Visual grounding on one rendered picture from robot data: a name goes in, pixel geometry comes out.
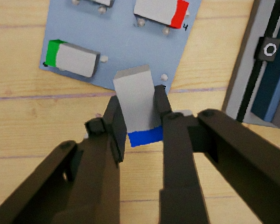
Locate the grey block with yellow end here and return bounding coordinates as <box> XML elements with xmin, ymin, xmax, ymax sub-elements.
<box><xmin>89</xmin><ymin>0</ymin><xmax>114</xmax><ymax>8</ymax></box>

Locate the grey block with green end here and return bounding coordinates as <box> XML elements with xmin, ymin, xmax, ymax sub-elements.
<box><xmin>45</xmin><ymin>39</ymin><xmax>101</xmax><ymax>78</ymax></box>

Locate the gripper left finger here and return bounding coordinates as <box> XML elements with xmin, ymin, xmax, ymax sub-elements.
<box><xmin>0</xmin><ymin>95</ymin><xmax>127</xmax><ymax>224</ymax></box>

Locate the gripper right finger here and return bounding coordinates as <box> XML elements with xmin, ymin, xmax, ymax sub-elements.
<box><xmin>154</xmin><ymin>84</ymin><xmax>280</xmax><ymax>224</ymax></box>

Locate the white block with red end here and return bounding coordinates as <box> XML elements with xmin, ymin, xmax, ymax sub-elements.
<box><xmin>133</xmin><ymin>0</ymin><xmax>189</xmax><ymax>29</ymax></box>

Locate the grey metal bar with blue end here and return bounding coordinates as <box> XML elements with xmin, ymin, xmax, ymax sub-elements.
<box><xmin>113</xmin><ymin>64</ymin><xmax>163</xmax><ymax>147</ymax></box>

